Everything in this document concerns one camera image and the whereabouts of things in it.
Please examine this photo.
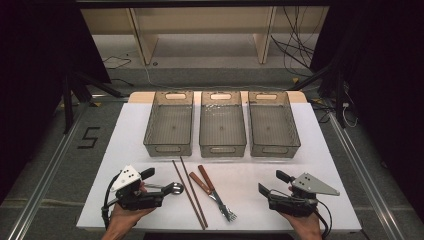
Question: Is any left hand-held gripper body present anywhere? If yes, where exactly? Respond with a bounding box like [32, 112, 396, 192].
[111, 165, 165, 212]

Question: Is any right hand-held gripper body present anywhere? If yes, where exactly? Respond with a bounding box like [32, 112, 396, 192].
[268, 172, 341, 218]

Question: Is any metal spoon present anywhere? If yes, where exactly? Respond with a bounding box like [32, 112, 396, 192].
[143, 182, 185, 196]

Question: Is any brown chopstick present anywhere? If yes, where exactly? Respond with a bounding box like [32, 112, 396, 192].
[171, 159, 207, 231]
[179, 156, 209, 229]

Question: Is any wooden handled metal fork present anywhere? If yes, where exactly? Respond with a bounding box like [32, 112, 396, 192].
[188, 171, 234, 223]
[197, 164, 238, 221]

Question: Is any smoky clear plastic bin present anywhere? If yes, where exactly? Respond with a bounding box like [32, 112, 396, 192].
[247, 90, 302, 159]
[198, 90, 248, 159]
[143, 90, 195, 158]

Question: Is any person's left hand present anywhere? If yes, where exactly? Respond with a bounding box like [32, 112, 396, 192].
[109, 203, 158, 233]

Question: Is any person's right hand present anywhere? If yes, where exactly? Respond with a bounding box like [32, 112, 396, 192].
[279, 209, 324, 240]

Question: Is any white table mat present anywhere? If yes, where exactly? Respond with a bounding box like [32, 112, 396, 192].
[75, 90, 363, 233]

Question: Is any black tripod stand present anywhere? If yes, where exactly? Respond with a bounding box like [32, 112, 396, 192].
[61, 71, 124, 134]
[288, 63, 348, 129]

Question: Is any black curtain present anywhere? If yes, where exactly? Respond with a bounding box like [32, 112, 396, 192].
[309, 0, 424, 221]
[0, 0, 113, 204]

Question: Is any light wooden bench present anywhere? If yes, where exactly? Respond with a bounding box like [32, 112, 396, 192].
[79, 6, 331, 66]

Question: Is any left hand-held gripper cable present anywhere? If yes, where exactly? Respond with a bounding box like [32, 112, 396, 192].
[100, 173, 121, 231]

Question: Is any hand-held gripper cable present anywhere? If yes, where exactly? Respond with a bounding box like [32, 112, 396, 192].
[269, 189, 333, 238]
[100, 173, 121, 231]

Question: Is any right hand-held gripper cable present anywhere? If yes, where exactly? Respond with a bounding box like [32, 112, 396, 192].
[269, 189, 333, 238]

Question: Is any metal floor rail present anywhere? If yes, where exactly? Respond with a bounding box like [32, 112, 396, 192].
[6, 99, 91, 240]
[328, 111, 406, 240]

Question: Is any white cable with plug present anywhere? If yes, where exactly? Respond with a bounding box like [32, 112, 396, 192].
[341, 101, 358, 129]

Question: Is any thin black floor cable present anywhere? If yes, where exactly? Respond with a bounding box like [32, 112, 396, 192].
[102, 55, 133, 70]

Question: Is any bundle of black cables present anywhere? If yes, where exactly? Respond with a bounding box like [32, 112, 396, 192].
[269, 6, 316, 78]

